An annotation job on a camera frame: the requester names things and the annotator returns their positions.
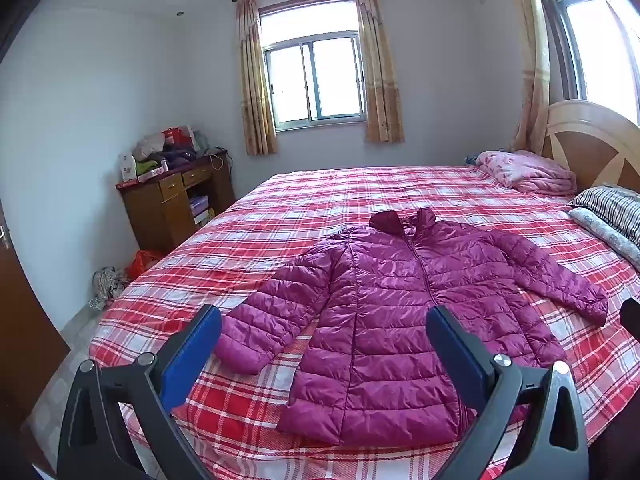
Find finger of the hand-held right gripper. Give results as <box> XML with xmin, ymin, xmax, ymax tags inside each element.
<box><xmin>619</xmin><ymin>297</ymin><xmax>640</xmax><ymax>332</ymax></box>

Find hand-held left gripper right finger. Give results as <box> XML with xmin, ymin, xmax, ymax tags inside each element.
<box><xmin>425</xmin><ymin>305</ymin><xmax>591</xmax><ymax>480</ymax></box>

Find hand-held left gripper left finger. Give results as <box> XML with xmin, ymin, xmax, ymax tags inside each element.
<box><xmin>56</xmin><ymin>304</ymin><xmax>223</xmax><ymax>480</ymax></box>

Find magenta puffer jacket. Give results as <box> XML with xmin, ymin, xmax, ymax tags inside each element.
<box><xmin>214</xmin><ymin>207</ymin><xmax>610</xmax><ymax>448</ymax></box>

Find pile of clothes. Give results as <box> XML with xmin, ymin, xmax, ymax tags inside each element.
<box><xmin>131</xmin><ymin>132</ymin><xmax>201</xmax><ymax>176</ymax></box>

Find grey floral pillow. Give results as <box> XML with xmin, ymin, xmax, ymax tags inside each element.
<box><xmin>567</xmin><ymin>207</ymin><xmax>640</xmax><ymax>266</ymax></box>

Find red plastic bag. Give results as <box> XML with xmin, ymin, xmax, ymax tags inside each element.
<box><xmin>125</xmin><ymin>250</ymin><xmax>165</xmax><ymax>281</ymax></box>

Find striped pillow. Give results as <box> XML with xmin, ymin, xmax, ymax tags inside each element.
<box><xmin>567</xmin><ymin>185</ymin><xmax>640</xmax><ymax>248</ymax></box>

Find patterned grey bag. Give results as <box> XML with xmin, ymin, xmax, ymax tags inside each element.
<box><xmin>89</xmin><ymin>266</ymin><xmax>130</xmax><ymax>311</ymax></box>

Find brown wooden desk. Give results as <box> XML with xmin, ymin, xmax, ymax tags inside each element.
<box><xmin>115</xmin><ymin>150</ymin><xmax>237</xmax><ymax>256</ymax></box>

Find boxes in desk shelf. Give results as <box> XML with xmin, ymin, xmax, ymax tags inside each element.
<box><xmin>189</xmin><ymin>195</ymin><xmax>217</xmax><ymax>226</ymax></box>

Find wooden headboard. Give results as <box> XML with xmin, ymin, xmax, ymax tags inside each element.
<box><xmin>541</xmin><ymin>100</ymin><xmax>640</xmax><ymax>193</ymax></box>

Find bed with red plaid sheet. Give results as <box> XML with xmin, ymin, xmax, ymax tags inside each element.
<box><xmin>87</xmin><ymin>164</ymin><xmax>640</xmax><ymax>480</ymax></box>

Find brown wooden door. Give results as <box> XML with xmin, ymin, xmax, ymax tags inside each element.
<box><xmin>0</xmin><ymin>200</ymin><xmax>71</xmax><ymax>396</ymax></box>

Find pink floral quilt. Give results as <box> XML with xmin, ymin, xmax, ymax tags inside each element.
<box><xmin>475</xmin><ymin>150</ymin><xmax>578</xmax><ymax>197</ymax></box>

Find white carton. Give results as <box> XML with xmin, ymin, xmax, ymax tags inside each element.
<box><xmin>118</xmin><ymin>152</ymin><xmax>138</xmax><ymax>184</ymax></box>

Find red gift bag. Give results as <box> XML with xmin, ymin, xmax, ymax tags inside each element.
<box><xmin>161</xmin><ymin>127</ymin><xmax>193</xmax><ymax>147</ymax></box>

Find tall beige curtain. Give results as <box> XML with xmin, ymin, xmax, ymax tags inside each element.
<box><xmin>502</xmin><ymin>0</ymin><xmax>551</xmax><ymax>153</ymax></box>

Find large bright window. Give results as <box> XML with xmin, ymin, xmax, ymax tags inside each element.
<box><xmin>530</xmin><ymin>0</ymin><xmax>640</xmax><ymax>126</ymax></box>

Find beige patterned curtain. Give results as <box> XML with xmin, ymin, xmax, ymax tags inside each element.
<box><xmin>351</xmin><ymin>0</ymin><xmax>406</xmax><ymax>143</ymax></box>
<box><xmin>235</xmin><ymin>0</ymin><xmax>278</xmax><ymax>157</ymax></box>

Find sliding window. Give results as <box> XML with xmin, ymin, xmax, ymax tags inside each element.
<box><xmin>258</xmin><ymin>0</ymin><xmax>367</xmax><ymax>133</ymax></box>

